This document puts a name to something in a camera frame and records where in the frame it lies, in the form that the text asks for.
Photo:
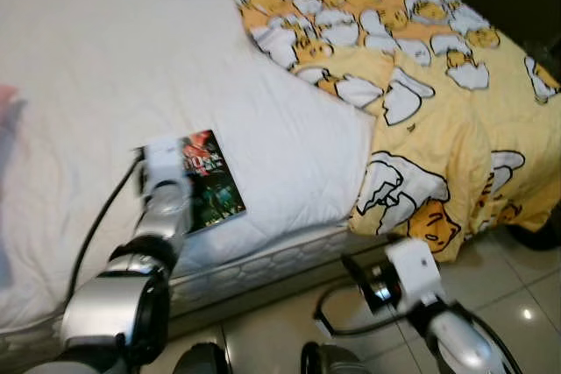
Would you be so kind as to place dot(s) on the paperback book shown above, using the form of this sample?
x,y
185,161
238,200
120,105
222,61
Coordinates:
x,y
215,186

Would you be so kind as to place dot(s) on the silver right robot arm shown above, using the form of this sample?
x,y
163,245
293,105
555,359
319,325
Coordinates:
x,y
460,343

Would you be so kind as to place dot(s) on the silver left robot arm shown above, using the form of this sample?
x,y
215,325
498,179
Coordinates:
x,y
114,304

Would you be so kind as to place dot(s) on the robot right leg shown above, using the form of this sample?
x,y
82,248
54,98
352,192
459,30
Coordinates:
x,y
329,361

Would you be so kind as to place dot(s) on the robot leg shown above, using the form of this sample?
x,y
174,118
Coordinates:
x,y
202,361
329,361

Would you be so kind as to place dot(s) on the yellow cartoon print blanket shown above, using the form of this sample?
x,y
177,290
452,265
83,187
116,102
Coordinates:
x,y
421,129

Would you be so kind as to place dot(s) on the robot left leg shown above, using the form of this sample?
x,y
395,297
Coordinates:
x,y
202,361

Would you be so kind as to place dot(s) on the bed with white mattress cover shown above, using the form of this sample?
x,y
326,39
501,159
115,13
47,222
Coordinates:
x,y
131,59

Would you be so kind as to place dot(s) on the pink pillow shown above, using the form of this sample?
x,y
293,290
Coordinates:
x,y
7,107

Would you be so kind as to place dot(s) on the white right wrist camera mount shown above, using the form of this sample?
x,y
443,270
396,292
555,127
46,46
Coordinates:
x,y
412,269

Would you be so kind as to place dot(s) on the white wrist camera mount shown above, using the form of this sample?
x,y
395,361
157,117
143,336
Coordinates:
x,y
162,159
412,269

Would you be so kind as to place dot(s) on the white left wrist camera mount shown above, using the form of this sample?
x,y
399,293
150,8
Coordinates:
x,y
162,159

